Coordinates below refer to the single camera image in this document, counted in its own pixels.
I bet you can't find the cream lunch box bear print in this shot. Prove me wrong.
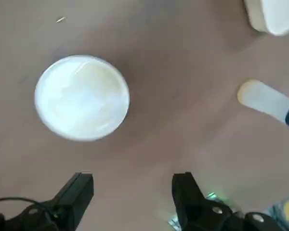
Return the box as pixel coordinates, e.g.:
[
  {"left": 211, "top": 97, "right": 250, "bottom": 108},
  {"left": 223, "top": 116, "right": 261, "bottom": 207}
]
[{"left": 243, "top": 0, "right": 289, "bottom": 37}]

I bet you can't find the white round plate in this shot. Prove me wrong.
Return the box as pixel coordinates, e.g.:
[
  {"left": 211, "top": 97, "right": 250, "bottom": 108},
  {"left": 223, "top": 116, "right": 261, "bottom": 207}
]
[{"left": 34, "top": 54, "right": 131, "bottom": 142}]

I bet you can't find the transparent sauce bottle blue cap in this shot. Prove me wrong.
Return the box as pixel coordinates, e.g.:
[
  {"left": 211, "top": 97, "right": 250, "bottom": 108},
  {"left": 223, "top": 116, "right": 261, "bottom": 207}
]
[{"left": 236, "top": 79, "right": 289, "bottom": 130}]

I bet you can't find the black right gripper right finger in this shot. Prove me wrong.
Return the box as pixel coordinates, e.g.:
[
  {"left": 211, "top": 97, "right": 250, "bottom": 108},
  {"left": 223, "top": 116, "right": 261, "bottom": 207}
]
[{"left": 171, "top": 171, "right": 284, "bottom": 231}]

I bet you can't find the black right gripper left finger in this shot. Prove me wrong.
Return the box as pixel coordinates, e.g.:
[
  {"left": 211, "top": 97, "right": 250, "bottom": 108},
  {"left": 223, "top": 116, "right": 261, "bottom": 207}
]
[{"left": 0, "top": 171, "right": 94, "bottom": 231}]

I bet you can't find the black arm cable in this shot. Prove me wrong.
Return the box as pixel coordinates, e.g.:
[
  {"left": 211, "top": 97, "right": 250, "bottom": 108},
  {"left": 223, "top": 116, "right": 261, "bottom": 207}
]
[{"left": 0, "top": 197, "right": 58, "bottom": 218}]

